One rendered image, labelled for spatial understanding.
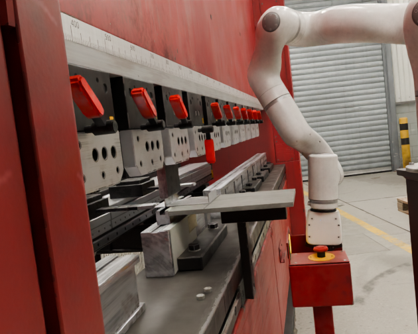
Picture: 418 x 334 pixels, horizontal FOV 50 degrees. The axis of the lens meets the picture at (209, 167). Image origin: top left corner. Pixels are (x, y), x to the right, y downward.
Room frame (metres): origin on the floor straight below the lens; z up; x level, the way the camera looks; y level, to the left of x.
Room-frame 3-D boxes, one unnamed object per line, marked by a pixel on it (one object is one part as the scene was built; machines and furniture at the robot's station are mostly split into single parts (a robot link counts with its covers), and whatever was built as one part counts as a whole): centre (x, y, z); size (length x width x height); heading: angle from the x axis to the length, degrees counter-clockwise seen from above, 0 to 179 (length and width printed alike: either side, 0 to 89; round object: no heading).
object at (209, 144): (1.17, 0.00, 1.12); 0.04 x 0.02 x 0.10; 77
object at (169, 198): (1.03, 0.10, 1.05); 0.10 x 0.02 x 0.10; 167
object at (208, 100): (1.40, 0.01, 1.18); 0.15 x 0.09 x 0.17; 167
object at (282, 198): (1.00, -0.05, 1.00); 0.26 x 0.18 x 0.01; 77
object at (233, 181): (2.26, -0.18, 0.92); 1.67 x 0.06 x 0.10; 167
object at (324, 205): (1.30, -0.32, 0.91); 0.09 x 0.08 x 0.03; 79
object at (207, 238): (1.06, 0.03, 0.89); 0.30 x 0.05 x 0.03; 167
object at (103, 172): (0.62, 0.19, 1.18); 0.15 x 0.09 x 0.17; 167
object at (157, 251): (1.09, 0.08, 0.92); 0.39 x 0.06 x 0.10; 167
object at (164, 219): (1.06, 0.09, 0.99); 0.20 x 0.03 x 0.03; 167
